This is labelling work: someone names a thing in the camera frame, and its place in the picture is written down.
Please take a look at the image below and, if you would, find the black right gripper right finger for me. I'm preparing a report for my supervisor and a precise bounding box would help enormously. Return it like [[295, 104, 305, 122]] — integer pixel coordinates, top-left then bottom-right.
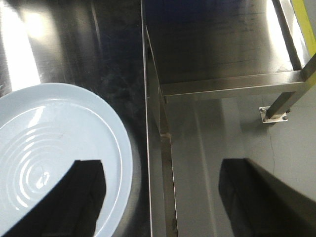
[[219, 158, 316, 237]]

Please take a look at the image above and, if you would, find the steel table leg with footplate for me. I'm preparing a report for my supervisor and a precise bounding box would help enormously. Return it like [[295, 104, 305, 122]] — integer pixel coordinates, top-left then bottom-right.
[[259, 54, 316, 124]]

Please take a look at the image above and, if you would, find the light blue plate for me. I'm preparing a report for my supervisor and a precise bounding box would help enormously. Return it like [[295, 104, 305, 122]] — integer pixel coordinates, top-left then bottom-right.
[[0, 83, 133, 237]]

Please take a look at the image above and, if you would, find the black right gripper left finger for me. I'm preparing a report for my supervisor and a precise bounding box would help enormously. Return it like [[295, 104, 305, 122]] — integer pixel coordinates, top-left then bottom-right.
[[4, 160, 106, 237]]

